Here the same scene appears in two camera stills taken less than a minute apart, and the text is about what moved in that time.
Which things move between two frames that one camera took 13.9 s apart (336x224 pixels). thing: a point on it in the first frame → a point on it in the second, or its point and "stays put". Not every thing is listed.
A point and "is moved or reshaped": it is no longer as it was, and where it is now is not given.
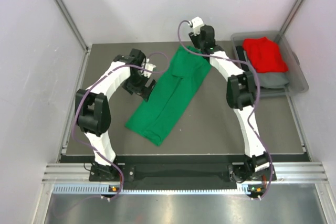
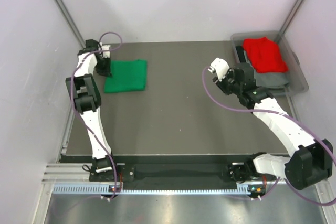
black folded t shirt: (242, 56) stays put
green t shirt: (175, 91) is moved or reshaped
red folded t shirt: (264, 55) stays put
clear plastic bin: (297, 83) stays put
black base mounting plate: (180, 171) stays put
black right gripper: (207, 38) → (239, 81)
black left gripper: (130, 89) → (106, 71)
